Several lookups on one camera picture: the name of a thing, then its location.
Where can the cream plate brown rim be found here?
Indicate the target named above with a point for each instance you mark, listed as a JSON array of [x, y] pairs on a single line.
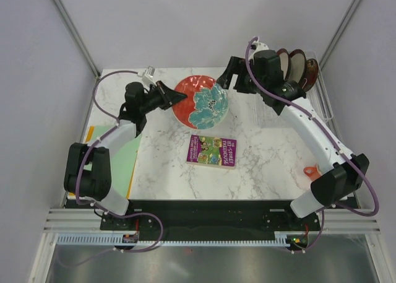
[[285, 62]]

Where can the white cable duct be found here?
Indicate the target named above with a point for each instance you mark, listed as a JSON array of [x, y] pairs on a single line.
[[118, 239]]

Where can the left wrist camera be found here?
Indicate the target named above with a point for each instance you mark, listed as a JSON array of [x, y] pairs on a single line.
[[147, 76]]

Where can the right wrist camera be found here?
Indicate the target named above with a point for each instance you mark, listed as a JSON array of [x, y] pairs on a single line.
[[255, 47]]

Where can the purple treehouse book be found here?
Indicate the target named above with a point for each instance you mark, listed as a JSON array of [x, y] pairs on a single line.
[[212, 151]]

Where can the orange mug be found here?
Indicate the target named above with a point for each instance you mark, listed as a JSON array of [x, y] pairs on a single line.
[[312, 172]]

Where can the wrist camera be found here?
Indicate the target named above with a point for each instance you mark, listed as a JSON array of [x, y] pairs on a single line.
[[147, 76], [255, 47]]

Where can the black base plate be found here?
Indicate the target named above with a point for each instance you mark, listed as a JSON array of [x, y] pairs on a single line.
[[211, 219]]

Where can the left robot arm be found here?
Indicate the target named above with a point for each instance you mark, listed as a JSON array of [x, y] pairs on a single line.
[[128, 125]]

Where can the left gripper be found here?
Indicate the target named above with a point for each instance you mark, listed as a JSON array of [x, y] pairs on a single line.
[[172, 96]]

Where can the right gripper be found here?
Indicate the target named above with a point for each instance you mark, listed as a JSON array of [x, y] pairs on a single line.
[[234, 66]]

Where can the dark red floral plate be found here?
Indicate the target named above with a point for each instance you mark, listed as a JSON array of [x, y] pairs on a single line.
[[310, 75]]

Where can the green cutting mat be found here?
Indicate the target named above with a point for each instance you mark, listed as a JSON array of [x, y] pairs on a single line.
[[122, 163]]

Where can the red blue floral plate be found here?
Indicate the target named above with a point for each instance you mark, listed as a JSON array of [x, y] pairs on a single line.
[[206, 104]]

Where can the white wire dish rack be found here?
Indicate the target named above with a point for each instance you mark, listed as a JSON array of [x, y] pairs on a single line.
[[321, 103]]

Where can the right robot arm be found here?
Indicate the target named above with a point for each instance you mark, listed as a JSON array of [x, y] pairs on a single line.
[[250, 135]]

